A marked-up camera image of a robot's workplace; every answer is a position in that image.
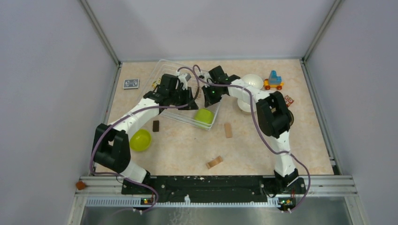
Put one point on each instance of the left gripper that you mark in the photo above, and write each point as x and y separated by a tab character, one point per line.
187	92

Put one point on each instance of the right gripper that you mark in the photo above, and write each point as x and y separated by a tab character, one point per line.
208	101

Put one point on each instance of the white wire dish rack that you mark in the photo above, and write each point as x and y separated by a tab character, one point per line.
184	116

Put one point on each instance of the square lime green bowl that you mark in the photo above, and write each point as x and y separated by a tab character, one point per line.
204	118

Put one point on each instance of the beige ceramic bowl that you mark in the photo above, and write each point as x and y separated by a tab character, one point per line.
243	106

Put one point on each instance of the white bowl with blue rim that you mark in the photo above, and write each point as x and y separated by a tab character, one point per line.
253	80

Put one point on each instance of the round lime green bowl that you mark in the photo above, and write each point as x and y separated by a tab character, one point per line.
141	140

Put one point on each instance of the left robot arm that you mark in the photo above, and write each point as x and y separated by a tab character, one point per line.
111	147

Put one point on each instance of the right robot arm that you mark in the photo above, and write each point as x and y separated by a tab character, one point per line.
271	116

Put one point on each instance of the light wooden block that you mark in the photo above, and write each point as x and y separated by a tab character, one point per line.
228	130

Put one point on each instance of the dark brown wooden block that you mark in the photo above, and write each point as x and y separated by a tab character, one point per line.
156	126

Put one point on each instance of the yellow owl toy block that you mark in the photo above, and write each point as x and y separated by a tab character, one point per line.
154	84

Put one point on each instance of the wooden arch block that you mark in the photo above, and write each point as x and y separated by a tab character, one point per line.
214	162

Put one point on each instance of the blue toy block vehicle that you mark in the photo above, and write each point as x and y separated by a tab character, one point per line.
273	81

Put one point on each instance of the playing card deck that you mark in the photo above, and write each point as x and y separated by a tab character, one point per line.
131	84

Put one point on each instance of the red owl toy block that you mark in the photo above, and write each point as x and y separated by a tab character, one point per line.
288	100

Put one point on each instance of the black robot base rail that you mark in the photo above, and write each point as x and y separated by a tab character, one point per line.
214	189

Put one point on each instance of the orange block on rail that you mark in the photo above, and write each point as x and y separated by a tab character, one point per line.
80	185

